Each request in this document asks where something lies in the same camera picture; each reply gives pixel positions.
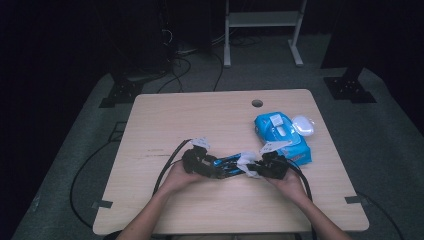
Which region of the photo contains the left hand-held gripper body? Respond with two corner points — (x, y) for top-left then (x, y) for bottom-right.
(181, 136), (218, 179)

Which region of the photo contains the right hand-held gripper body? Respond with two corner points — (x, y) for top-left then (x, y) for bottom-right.
(257, 139), (293, 180)

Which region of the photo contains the white wet wipe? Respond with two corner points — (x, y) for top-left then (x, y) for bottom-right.
(235, 151), (260, 179)

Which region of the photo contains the blue toy car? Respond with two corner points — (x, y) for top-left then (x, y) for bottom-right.
(212, 152), (244, 178)

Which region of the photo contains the blue wet wipes pack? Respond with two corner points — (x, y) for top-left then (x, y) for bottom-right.
(254, 111), (316, 167)

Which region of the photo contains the person's right hand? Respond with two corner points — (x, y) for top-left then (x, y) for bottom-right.
(265, 169), (308, 204)

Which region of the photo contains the person's left hand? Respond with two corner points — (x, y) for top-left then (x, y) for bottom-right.
(161, 161), (203, 198)

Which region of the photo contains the black tape strip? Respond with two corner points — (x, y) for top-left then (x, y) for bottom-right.
(344, 195), (370, 205)
(91, 199), (114, 210)

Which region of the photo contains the dark equipment rack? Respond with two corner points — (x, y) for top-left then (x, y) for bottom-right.
(108, 0), (214, 76)

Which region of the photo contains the white metal stand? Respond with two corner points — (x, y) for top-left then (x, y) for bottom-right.
(223, 0), (308, 69)

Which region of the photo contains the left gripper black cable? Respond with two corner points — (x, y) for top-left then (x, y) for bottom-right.
(152, 138), (194, 198)

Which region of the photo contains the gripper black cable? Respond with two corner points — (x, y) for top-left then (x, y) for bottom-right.
(285, 162), (317, 240)
(152, 138), (194, 198)

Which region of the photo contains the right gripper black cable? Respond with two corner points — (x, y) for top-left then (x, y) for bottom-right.
(285, 162), (317, 240)

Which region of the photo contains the straight black floor cable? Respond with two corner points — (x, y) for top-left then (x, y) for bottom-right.
(212, 50), (225, 93)

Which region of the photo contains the looped black floor cable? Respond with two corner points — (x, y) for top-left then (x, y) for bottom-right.
(156, 55), (193, 94)

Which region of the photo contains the black stand base plate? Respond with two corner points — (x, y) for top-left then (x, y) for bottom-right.
(98, 77), (145, 109)
(322, 65), (378, 105)

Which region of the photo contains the thin black floor cable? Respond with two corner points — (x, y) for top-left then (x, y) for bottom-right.
(355, 190), (406, 240)

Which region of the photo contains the long black floor cable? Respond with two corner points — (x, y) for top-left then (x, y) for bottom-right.
(68, 132), (125, 232)

